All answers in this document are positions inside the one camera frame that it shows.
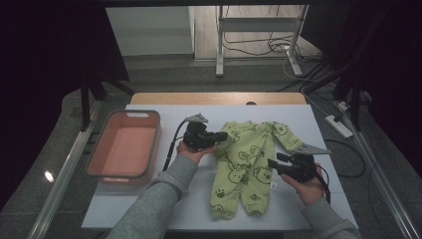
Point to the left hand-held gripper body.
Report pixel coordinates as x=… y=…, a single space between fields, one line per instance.
x=197 y=139

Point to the green printed baby romper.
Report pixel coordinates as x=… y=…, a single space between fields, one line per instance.
x=245 y=159

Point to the white power strip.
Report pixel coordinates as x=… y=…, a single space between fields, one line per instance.
x=338 y=126

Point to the aluminium rail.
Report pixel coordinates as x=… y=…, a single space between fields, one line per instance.
x=381 y=179
x=63 y=179

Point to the white metal stand frame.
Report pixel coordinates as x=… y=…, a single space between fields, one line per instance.
x=219 y=49

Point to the pink plastic basket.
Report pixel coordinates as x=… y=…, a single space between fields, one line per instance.
x=122 y=149

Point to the person's right hand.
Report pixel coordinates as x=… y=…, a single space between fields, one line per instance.
x=310 y=191

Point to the black metal stand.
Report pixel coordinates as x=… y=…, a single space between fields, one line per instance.
x=356 y=109
x=85 y=109

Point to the white plug adapter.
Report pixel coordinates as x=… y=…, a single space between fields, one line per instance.
x=343 y=106

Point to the black curtain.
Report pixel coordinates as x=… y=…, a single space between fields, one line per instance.
x=391 y=66
x=40 y=66

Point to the person's left hand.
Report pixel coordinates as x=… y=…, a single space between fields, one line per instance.
x=194 y=155

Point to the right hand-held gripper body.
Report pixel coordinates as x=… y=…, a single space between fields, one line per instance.
x=302 y=167

